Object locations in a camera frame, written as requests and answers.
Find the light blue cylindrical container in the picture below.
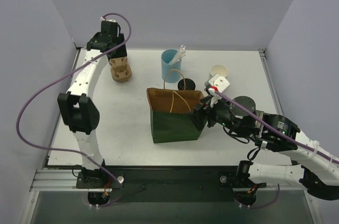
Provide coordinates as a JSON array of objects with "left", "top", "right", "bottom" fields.
[{"left": 161, "top": 49, "right": 181, "bottom": 83}]

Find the stack of pulp cup carriers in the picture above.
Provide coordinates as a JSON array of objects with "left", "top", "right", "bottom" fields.
[{"left": 109, "top": 57, "right": 132, "bottom": 83}]

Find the stack of brown paper cups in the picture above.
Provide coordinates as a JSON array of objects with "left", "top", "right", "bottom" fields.
[{"left": 209, "top": 64, "right": 229, "bottom": 78}]

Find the black plastic cup lid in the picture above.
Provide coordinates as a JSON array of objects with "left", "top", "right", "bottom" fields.
[{"left": 177, "top": 78, "right": 196, "bottom": 91}]

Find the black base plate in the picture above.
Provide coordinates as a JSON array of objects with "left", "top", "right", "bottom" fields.
[{"left": 76, "top": 166, "right": 266, "bottom": 205}]

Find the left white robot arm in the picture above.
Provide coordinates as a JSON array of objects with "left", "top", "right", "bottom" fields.
[{"left": 57, "top": 19, "right": 124, "bottom": 187}]

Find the brown paper bag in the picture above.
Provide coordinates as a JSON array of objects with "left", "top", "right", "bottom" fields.
[{"left": 146, "top": 69, "right": 207, "bottom": 145}]

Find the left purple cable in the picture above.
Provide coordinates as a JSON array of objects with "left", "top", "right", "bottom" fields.
[{"left": 15, "top": 12, "right": 133, "bottom": 208}]

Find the purple cable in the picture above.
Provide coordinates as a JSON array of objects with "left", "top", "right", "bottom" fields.
[
  {"left": 15, "top": 12, "right": 133, "bottom": 208},
  {"left": 211, "top": 90, "right": 339, "bottom": 210}
]

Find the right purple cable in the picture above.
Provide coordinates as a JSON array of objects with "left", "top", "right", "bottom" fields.
[{"left": 211, "top": 90, "right": 339, "bottom": 210}]

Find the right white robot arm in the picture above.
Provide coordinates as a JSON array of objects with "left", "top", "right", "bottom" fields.
[{"left": 192, "top": 96, "right": 338, "bottom": 201}]

